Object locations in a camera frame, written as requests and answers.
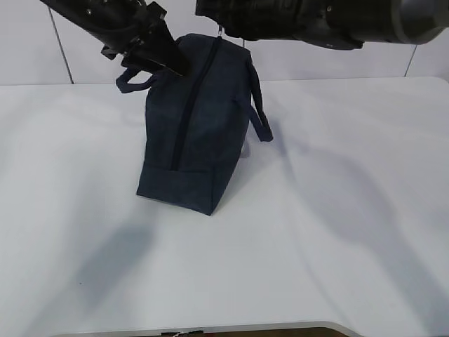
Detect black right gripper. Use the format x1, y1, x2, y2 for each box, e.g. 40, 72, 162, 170
195, 0, 267, 41

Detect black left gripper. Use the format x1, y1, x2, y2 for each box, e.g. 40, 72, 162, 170
101, 1, 190, 76

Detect navy blue lunch bag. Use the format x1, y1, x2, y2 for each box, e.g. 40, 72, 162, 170
116, 34, 273, 215

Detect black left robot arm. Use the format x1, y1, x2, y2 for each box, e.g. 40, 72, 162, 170
44, 0, 190, 76

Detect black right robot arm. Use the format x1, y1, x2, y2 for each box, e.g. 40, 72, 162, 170
195, 0, 448, 51

